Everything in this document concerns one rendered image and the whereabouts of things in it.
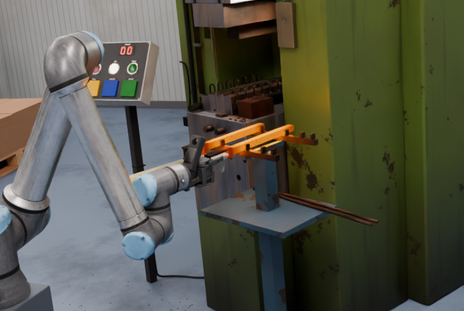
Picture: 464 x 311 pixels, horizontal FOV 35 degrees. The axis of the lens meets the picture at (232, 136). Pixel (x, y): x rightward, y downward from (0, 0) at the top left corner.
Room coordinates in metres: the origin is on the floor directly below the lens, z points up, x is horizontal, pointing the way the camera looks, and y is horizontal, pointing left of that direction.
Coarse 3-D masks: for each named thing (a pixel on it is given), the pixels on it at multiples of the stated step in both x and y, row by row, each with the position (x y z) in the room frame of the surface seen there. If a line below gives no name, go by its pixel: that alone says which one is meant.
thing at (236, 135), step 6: (252, 126) 2.63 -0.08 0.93; (258, 126) 2.64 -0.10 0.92; (234, 132) 2.57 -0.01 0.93; (240, 132) 2.57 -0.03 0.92; (246, 132) 2.59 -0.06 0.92; (252, 132) 2.61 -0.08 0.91; (216, 138) 2.50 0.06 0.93; (222, 138) 2.50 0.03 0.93; (228, 138) 2.52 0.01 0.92; (234, 138) 2.54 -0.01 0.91; (204, 144) 2.43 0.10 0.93; (210, 144) 2.45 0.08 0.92; (216, 144) 2.47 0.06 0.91; (186, 150) 2.38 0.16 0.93; (204, 150) 2.43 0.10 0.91
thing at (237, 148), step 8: (280, 128) 2.57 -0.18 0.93; (288, 128) 2.57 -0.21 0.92; (256, 136) 2.48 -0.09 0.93; (264, 136) 2.48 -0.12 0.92; (272, 136) 2.51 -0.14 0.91; (240, 144) 2.39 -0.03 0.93; (256, 144) 2.44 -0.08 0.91; (216, 152) 2.31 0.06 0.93; (224, 152) 2.34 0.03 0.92; (232, 152) 2.34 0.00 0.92
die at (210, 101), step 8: (264, 80) 3.19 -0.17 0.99; (232, 88) 3.01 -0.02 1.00; (256, 88) 3.01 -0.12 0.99; (264, 88) 3.00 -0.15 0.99; (272, 88) 3.02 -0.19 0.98; (280, 88) 3.05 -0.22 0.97; (208, 96) 3.00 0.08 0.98; (216, 96) 2.95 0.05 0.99; (224, 96) 2.91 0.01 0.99; (232, 96) 2.89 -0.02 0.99; (240, 96) 2.91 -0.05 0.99; (248, 96) 2.94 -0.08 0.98; (208, 104) 3.00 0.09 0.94; (216, 104) 2.96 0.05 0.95; (224, 104) 2.91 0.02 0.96; (232, 104) 2.88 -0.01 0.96; (216, 112) 2.96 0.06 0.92; (224, 112) 2.92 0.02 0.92; (232, 112) 2.88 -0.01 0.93
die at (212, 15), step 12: (264, 0) 3.02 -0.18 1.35; (204, 12) 2.97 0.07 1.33; (216, 12) 2.91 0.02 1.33; (228, 12) 2.90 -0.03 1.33; (240, 12) 2.94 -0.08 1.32; (252, 12) 2.97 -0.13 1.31; (264, 12) 3.02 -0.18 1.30; (204, 24) 2.98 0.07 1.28; (216, 24) 2.92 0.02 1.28; (228, 24) 2.89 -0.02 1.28; (240, 24) 2.93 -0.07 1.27
